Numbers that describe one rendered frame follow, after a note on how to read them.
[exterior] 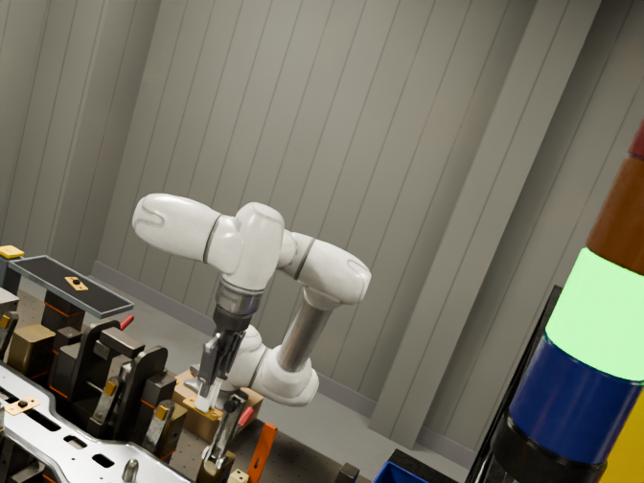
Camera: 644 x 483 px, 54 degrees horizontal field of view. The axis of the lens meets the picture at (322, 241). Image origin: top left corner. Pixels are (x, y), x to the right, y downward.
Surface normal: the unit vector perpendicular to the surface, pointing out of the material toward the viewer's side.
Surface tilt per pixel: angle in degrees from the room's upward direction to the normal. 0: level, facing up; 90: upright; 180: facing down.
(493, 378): 90
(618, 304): 90
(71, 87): 90
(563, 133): 90
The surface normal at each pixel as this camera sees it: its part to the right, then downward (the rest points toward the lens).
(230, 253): -0.18, 0.20
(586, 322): -0.76, -0.08
